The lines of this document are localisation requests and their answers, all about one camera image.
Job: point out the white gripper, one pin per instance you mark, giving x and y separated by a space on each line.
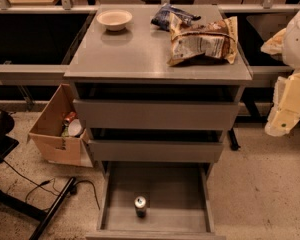
297 44

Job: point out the redbull can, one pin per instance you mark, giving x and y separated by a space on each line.
140 204

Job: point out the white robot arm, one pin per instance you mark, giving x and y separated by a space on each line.
285 113

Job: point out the grey drawer cabinet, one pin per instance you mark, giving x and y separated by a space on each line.
139 55

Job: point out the grey bottom drawer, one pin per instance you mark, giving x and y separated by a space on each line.
178 203

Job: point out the grey drawer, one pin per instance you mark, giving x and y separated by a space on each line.
156 106
155 145
178 203

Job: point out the grey middle drawer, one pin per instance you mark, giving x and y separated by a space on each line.
155 145

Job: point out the grey top drawer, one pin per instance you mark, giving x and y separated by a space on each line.
156 106

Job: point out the red can in box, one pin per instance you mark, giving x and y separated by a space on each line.
69 118

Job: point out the grey chair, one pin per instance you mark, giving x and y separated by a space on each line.
281 36

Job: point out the brown chip bag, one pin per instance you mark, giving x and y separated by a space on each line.
217 40

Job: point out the blue chip bag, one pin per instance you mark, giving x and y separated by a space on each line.
162 17

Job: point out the white bowl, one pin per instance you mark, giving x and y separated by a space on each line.
114 20

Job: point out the white cup in box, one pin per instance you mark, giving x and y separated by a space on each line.
75 128

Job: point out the cardboard box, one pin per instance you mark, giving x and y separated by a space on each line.
48 132

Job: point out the black stand leg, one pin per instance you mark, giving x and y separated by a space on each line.
44 217

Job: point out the black chair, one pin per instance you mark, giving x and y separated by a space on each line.
7 144

